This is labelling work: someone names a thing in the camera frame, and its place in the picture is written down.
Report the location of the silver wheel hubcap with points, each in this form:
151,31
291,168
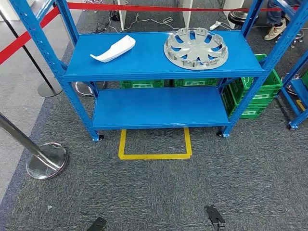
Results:
195,47

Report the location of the blue metal shelf rack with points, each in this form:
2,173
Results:
149,60
299,87

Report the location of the white curved plastic part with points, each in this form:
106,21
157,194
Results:
115,49

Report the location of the black stanchion with chrome base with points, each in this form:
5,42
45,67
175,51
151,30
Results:
83,89

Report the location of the red barrier belt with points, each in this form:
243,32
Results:
19,41
144,7

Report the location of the white power strip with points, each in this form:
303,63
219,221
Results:
215,25

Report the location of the black robot right foot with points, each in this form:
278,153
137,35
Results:
214,216

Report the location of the black robot foot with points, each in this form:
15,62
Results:
98,224
214,216

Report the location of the black robot left foot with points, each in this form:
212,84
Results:
98,224

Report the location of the black round stool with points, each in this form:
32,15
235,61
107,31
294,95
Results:
237,17

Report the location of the white cabinet panel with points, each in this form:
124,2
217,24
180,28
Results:
234,6

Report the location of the chrome stool base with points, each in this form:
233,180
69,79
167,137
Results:
297,38
287,87

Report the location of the person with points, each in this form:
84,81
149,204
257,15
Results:
274,32

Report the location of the white desk frame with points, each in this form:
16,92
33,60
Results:
122,16

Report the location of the thin black stanchion post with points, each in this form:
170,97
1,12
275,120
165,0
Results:
49,91

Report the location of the chrome stanchion post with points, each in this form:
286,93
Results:
45,161

